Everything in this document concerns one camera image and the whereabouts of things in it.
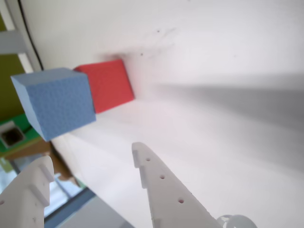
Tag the blue foam cube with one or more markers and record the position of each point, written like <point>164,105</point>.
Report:
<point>59,104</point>

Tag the green plastic block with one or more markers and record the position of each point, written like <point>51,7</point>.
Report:
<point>20,118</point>

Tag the red foam cube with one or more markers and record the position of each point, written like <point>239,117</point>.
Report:
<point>109,85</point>

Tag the grey rimmed square socket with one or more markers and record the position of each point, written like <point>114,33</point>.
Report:
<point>10,135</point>

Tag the grey flat bar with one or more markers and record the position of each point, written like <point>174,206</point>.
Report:
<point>10,42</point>

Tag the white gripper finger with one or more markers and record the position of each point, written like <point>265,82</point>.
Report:
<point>21,204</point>
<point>171,204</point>

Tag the brown cardboard piece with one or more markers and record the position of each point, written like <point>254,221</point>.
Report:
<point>28,148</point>

